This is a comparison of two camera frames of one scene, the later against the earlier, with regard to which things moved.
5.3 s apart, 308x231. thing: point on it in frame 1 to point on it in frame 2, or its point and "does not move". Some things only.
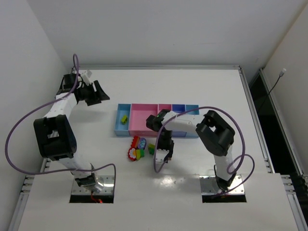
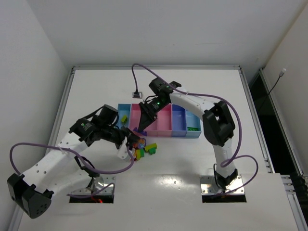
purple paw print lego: [142, 143] does not move
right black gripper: [165, 147] to [147, 109]
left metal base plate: [107, 181] does not move
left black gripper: [92, 94] to [130, 139]
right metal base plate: [209, 186] does not move
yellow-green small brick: [139, 153] does not move
